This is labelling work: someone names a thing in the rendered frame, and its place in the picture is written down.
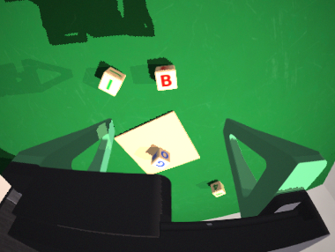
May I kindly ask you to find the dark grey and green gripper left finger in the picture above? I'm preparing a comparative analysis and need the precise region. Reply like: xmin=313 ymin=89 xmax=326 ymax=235
xmin=12 ymin=118 xmax=115 ymax=172

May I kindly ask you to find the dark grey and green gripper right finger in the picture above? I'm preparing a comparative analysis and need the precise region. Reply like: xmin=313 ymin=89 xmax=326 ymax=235
xmin=223 ymin=118 xmax=327 ymax=218

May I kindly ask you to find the peach flat mat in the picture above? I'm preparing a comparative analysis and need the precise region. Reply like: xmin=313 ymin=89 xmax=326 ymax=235
xmin=115 ymin=111 xmax=200 ymax=174

